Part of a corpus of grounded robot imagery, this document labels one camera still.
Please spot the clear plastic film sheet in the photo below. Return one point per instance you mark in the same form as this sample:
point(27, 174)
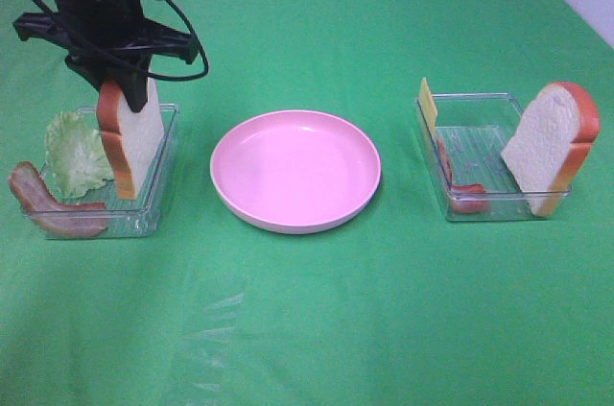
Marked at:
point(200, 358)

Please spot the bread slice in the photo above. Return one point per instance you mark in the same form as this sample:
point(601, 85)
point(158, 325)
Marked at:
point(130, 139)
point(554, 136)

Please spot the clear plastic tray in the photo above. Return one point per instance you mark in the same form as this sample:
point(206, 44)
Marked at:
point(100, 213)
point(475, 128)

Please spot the pink round plate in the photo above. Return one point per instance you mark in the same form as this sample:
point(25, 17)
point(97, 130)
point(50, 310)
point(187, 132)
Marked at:
point(296, 171)

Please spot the yellow cheese slice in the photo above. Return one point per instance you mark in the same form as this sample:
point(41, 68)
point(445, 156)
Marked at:
point(428, 106)

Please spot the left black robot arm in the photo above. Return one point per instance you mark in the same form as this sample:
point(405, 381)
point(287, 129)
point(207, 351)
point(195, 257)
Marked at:
point(124, 11)

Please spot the green table cloth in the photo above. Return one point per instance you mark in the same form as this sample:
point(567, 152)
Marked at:
point(396, 307)

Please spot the bacon strip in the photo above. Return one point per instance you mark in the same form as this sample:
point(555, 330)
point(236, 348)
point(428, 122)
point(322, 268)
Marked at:
point(463, 199)
point(38, 199)

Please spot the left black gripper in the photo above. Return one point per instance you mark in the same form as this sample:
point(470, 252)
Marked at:
point(117, 44)

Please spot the right clear plastic tray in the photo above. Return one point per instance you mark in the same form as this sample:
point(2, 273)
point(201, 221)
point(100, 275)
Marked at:
point(475, 128)

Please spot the green lettuce leaf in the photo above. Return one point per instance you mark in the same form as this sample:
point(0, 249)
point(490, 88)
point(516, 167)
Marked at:
point(75, 155)

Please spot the left clear plastic tray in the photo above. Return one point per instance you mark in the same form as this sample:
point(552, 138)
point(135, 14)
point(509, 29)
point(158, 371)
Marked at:
point(100, 213)

